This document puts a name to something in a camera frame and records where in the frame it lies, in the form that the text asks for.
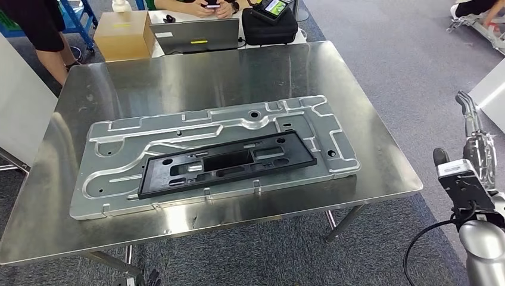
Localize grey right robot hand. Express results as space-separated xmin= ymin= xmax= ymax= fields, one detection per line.
xmin=432 ymin=91 xmax=498 ymax=190

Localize black plastic plate frame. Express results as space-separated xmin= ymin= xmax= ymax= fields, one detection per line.
xmin=137 ymin=130 xmax=317 ymax=200

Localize stainless steel workbench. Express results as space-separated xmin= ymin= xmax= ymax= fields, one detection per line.
xmin=0 ymin=41 xmax=423 ymax=286

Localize white lit platform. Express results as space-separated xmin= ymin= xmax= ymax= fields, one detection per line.
xmin=468 ymin=58 xmax=505 ymax=134

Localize person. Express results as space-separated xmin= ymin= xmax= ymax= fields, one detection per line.
xmin=450 ymin=0 xmax=505 ymax=29
xmin=0 ymin=0 xmax=82 ymax=86
xmin=146 ymin=0 xmax=253 ymax=19

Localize black carry case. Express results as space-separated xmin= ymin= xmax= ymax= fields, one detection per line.
xmin=241 ymin=7 xmax=299 ymax=46

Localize black device with screen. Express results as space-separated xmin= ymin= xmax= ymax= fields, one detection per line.
xmin=250 ymin=0 xmax=291 ymax=23

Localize grey laptop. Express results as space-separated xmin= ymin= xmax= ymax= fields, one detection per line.
xmin=149 ymin=17 xmax=241 ymax=55

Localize brown cardboard box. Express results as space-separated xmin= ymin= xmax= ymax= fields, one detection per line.
xmin=93 ymin=10 xmax=157 ymax=63

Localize aluminium fixture plate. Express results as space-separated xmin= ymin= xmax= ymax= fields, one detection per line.
xmin=70 ymin=94 xmax=361 ymax=220

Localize blue metal cart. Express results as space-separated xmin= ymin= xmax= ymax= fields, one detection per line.
xmin=0 ymin=0 xmax=99 ymax=52

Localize white panel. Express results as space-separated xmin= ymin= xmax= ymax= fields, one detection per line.
xmin=0 ymin=33 xmax=59 ymax=167

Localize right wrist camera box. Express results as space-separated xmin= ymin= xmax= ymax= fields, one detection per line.
xmin=435 ymin=158 xmax=498 ymax=222

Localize black cable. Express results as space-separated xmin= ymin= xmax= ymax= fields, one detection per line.
xmin=402 ymin=201 xmax=478 ymax=286

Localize grey metal frame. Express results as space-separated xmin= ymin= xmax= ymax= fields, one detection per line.
xmin=447 ymin=14 xmax=505 ymax=56

